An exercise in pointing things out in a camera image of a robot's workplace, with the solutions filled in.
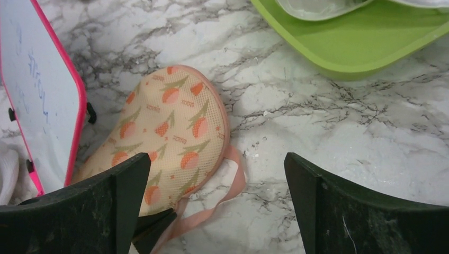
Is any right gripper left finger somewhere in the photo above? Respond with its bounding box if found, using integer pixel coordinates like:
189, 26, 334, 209
1, 153, 151, 253

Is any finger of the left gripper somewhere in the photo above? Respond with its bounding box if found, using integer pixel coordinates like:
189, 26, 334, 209
132, 208, 177, 254

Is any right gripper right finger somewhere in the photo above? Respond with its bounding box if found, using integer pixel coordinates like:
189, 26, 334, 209
284, 152, 448, 253

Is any peach floral mesh laundry bag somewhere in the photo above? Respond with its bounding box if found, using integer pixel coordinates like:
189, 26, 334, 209
72, 65, 246, 253

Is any pink framed whiteboard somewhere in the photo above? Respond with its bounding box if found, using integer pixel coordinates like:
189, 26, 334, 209
1, 1, 87, 195

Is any green plastic bin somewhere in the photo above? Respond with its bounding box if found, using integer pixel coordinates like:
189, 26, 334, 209
253, 1, 448, 81

